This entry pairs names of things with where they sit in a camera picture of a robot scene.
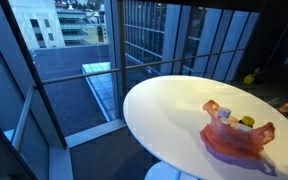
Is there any white bottle with lavender cap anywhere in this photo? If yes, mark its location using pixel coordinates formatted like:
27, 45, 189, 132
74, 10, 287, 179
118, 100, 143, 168
216, 107, 239, 125

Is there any dark bottle with yellow cap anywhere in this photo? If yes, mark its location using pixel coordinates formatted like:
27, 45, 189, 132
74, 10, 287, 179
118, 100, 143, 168
239, 115, 256, 129

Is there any metal window handrail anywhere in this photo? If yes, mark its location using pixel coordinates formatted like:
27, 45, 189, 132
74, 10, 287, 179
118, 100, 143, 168
11, 85, 35, 152
41, 48, 246, 86

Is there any small yellow object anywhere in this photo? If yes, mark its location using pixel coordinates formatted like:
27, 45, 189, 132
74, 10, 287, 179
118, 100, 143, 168
243, 73, 256, 85

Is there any small orange object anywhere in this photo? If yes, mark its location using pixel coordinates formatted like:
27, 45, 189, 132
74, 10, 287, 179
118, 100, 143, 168
278, 102, 288, 116

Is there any white table pedestal base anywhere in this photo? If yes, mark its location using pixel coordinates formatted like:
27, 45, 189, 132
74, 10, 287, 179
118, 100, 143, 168
144, 161, 198, 180

